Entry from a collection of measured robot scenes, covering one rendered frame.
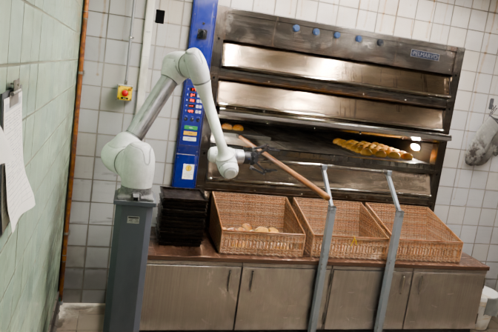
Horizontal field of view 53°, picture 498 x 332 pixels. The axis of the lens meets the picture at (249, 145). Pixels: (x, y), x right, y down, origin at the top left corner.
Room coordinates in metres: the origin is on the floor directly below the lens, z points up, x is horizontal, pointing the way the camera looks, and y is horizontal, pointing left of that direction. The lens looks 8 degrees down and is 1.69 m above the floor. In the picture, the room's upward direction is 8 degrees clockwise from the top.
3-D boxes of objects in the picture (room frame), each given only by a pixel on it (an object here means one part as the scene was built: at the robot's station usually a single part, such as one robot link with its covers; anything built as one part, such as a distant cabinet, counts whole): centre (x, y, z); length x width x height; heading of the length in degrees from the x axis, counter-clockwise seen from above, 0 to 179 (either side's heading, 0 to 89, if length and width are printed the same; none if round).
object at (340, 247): (3.41, -0.69, 0.72); 0.56 x 0.49 x 0.28; 105
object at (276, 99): (3.66, -0.60, 1.54); 1.79 x 0.11 x 0.19; 106
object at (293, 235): (3.25, -0.11, 0.72); 0.56 x 0.49 x 0.28; 104
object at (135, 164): (2.48, 0.54, 1.17); 0.18 x 0.16 x 0.22; 43
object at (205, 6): (4.27, 0.66, 1.07); 1.93 x 0.16 x 2.15; 16
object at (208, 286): (3.36, -0.57, 0.29); 2.42 x 0.56 x 0.58; 106
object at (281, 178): (3.66, -0.60, 1.02); 1.79 x 0.11 x 0.19; 106
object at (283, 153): (3.69, -0.59, 1.16); 1.80 x 0.06 x 0.04; 106
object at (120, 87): (3.21, 0.83, 1.46); 0.10 x 0.07 x 0.10; 106
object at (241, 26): (3.69, -0.59, 1.99); 1.80 x 0.08 x 0.21; 106
